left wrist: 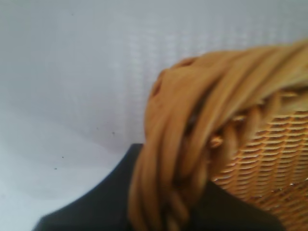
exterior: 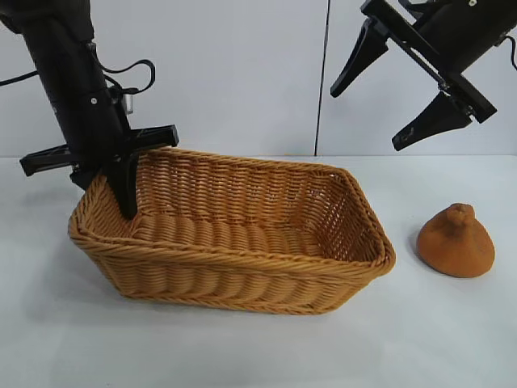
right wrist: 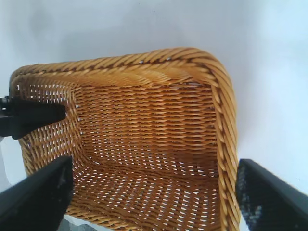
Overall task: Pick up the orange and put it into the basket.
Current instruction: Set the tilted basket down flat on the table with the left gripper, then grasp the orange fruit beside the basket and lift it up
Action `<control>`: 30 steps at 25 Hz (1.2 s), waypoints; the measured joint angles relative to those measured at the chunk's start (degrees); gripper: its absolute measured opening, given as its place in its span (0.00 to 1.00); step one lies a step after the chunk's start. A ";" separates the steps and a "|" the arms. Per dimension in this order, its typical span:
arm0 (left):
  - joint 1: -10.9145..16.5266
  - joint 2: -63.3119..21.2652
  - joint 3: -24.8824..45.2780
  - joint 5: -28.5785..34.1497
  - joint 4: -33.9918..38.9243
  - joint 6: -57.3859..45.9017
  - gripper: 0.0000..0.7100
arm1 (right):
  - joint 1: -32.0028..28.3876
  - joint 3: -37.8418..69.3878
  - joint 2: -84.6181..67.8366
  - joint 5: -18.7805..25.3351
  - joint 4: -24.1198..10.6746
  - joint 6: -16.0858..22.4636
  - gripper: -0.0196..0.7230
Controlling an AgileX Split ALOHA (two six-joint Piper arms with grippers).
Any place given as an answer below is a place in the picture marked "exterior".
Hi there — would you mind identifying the black cable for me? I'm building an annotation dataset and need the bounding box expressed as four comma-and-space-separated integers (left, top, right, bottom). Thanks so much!
0, 70, 41, 86
100, 59, 157, 95
498, 36, 517, 70

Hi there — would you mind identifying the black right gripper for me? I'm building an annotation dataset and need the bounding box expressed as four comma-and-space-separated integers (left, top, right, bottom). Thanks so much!
330, 0, 517, 153

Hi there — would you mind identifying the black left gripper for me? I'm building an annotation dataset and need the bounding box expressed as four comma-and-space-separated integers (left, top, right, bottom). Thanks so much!
19, 40, 179, 221

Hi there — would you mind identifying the tan woven wicker basket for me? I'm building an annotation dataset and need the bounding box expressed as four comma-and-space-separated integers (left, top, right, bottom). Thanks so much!
68, 147, 399, 316

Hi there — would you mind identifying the brown cone-shaped bread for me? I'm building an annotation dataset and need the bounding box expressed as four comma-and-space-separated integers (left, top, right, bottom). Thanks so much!
418, 204, 496, 279

